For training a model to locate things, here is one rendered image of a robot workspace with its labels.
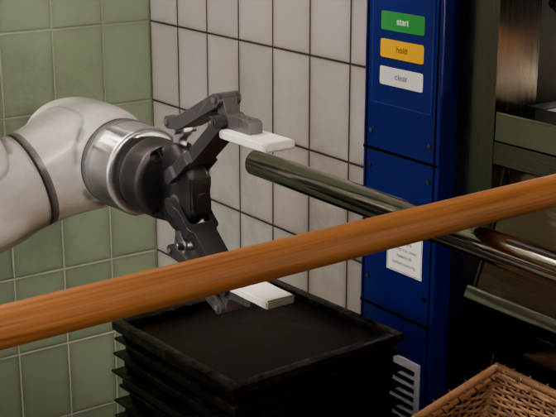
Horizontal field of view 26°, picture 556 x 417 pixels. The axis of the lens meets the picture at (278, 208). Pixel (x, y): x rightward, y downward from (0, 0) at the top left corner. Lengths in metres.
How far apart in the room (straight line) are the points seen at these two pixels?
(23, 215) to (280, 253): 0.35
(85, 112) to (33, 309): 0.44
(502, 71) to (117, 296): 0.84
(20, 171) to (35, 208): 0.04
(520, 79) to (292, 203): 0.52
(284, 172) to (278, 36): 0.66
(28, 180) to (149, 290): 0.36
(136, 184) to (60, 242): 1.16
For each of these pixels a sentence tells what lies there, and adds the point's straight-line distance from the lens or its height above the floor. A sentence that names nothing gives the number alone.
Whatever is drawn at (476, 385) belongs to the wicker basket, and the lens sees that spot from 1.61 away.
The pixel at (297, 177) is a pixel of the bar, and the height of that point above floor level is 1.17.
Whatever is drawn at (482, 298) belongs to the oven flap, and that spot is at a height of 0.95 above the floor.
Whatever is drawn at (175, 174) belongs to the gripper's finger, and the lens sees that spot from 1.10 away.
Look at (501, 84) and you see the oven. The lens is 1.58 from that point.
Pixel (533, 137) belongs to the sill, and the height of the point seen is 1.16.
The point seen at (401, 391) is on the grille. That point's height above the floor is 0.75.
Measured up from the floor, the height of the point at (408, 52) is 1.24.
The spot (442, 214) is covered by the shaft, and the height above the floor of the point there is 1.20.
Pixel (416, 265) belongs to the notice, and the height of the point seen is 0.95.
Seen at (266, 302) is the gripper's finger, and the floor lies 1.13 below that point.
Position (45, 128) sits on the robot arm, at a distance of 1.23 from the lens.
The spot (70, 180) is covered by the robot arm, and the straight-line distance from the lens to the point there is 1.21.
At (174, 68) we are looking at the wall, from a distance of 2.23.
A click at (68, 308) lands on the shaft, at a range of 0.84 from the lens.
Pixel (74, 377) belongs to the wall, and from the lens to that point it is 2.39.
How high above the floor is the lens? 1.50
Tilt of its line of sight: 16 degrees down
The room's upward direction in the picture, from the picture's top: straight up
